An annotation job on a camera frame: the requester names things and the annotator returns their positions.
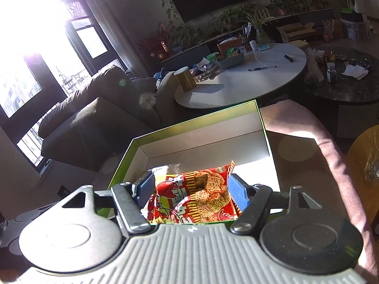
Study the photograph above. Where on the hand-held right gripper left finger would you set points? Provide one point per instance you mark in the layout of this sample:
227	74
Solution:
145	189

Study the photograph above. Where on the green cardboard box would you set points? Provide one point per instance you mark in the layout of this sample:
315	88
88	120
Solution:
207	142

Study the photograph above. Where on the row of potted plants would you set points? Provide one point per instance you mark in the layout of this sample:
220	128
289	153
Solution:
234	16

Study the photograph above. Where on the beige sofa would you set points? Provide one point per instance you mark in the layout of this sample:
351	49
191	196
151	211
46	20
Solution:
97	115

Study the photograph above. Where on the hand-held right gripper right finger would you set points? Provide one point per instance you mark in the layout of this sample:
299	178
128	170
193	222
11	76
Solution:
239	192

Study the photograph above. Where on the clear drinking glass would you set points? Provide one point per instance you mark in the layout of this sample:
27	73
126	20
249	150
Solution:
372	168

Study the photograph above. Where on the yellow cylindrical can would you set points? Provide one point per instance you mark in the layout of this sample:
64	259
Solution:
185	80

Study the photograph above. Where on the pink polka-dot tablecloth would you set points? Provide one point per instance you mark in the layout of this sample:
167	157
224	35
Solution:
311	168

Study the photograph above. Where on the dark glass bottle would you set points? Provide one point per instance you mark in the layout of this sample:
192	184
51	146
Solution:
331	74

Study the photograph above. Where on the ballpoint pen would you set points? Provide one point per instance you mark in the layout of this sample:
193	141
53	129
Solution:
263	68

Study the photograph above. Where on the open brown cardboard box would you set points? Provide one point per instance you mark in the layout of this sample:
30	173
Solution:
296	32

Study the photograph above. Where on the clear plastic bag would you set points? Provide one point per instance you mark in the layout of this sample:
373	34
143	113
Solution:
313	68

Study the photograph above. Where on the red festive decoration plant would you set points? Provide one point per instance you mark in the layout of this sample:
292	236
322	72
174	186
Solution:
154	43

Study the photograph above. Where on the white oval coffee table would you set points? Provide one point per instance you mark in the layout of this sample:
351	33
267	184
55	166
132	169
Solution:
251	85

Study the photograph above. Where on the crumpled white tissue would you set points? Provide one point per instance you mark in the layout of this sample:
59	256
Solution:
355	71

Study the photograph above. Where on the glass vase with plant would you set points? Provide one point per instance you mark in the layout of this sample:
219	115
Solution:
262	35

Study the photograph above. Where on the black marker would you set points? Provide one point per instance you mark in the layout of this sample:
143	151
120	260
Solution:
288	58

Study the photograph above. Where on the grey-green plastic basket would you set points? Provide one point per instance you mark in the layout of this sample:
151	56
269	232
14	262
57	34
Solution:
232	59

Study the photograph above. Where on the dark-framed window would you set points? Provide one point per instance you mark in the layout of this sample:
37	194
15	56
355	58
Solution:
17	82

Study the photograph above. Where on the small white cylinder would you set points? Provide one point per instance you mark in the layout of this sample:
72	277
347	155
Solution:
253	45

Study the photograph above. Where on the dark marble round table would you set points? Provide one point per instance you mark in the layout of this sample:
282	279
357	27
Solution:
349	91

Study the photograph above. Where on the round wooden side table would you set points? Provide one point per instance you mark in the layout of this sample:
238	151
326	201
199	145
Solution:
359	165

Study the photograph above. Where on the red striped instant noodle packet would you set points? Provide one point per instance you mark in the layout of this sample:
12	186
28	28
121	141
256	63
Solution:
195	198

